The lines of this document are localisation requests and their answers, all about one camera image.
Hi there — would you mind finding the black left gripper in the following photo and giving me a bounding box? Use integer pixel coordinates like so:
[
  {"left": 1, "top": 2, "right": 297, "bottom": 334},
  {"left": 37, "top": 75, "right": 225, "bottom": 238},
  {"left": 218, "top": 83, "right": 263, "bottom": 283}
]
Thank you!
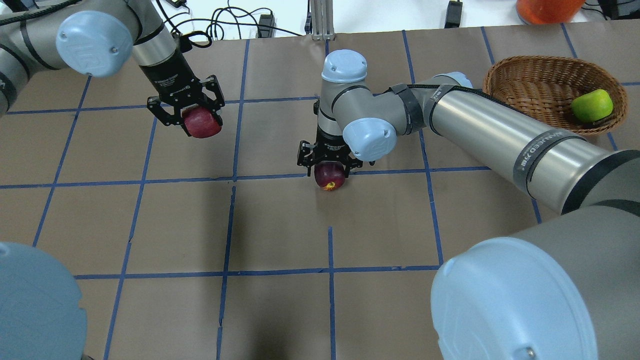
[{"left": 140, "top": 50, "right": 226, "bottom": 132}]

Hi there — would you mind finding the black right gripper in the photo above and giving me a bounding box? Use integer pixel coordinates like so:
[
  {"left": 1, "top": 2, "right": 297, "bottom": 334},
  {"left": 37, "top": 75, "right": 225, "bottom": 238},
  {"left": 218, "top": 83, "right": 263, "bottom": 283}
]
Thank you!
[{"left": 297, "top": 127, "right": 363, "bottom": 178}]

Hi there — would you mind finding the dark red apple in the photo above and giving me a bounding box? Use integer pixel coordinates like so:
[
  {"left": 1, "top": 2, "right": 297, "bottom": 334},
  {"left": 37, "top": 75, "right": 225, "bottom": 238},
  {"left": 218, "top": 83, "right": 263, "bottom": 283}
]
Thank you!
[{"left": 313, "top": 161, "right": 346, "bottom": 191}]

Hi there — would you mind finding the bright red apple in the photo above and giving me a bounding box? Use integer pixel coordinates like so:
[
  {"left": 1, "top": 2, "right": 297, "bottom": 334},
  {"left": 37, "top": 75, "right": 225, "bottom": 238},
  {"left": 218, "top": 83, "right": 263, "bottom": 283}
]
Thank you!
[{"left": 182, "top": 105, "right": 223, "bottom": 139}]

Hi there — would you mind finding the green apple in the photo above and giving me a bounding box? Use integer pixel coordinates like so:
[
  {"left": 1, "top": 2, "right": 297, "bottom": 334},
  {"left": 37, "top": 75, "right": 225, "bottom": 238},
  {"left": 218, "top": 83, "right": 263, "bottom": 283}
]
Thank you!
[{"left": 570, "top": 89, "right": 614, "bottom": 124}]

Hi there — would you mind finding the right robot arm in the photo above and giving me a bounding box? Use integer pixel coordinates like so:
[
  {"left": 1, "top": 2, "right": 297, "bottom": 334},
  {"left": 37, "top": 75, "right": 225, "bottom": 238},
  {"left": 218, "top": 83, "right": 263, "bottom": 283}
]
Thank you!
[{"left": 297, "top": 49, "right": 640, "bottom": 360}]

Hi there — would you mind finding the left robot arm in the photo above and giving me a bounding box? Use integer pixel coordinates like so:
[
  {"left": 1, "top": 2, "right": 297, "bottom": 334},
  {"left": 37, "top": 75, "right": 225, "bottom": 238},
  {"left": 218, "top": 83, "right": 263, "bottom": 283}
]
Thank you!
[{"left": 0, "top": 0, "right": 225, "bottom": 360}]

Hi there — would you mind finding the woven wicker basket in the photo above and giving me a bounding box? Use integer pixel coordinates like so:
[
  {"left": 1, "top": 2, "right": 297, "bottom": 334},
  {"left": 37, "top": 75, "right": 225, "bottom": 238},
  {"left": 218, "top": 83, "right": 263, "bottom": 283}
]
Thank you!
[{"left": 482, "top": 55, "right": 629, "bottom": 136}]

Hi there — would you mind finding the orange object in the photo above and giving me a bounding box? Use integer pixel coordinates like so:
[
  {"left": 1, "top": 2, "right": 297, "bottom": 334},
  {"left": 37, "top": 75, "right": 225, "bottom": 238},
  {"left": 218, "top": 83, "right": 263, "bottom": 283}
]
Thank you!
[{"left": 515, "top": 0, "right": 585, "bottom": 25}]

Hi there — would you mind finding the aluminium frame post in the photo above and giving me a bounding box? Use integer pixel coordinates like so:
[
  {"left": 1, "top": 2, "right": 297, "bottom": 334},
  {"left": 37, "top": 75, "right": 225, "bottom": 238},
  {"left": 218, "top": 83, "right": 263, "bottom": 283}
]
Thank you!
[{"left": 304, "top": 0, "right": 336, "bottom": 41}]

